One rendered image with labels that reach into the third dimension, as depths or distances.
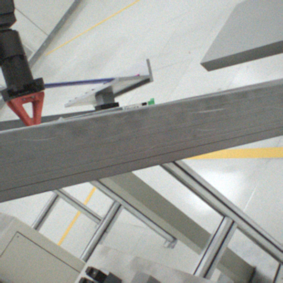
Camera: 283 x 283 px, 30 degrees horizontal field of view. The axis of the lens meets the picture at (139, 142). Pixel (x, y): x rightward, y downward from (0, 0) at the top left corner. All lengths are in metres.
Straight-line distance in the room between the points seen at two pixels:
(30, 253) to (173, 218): 0.66
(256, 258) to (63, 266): 0.73
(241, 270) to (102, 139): 1.30
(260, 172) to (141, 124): 1.58
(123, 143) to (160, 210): 1.05
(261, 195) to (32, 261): 0.89
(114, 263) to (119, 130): 0.68
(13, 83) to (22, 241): 1.02
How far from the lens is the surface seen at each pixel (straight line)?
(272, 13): 1.44
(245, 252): 1.87
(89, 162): 0.50
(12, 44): 1.09
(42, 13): 9.35
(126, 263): 1.12
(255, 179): 2.08
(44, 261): 2.04
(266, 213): 1.92
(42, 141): 0.49
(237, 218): 1.50
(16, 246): 2.00
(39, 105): 1.09
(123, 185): 1.49
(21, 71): 1.08
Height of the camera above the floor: 1.15
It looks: 21 degrees down
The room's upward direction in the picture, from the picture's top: 51 degrees counter-clockwise
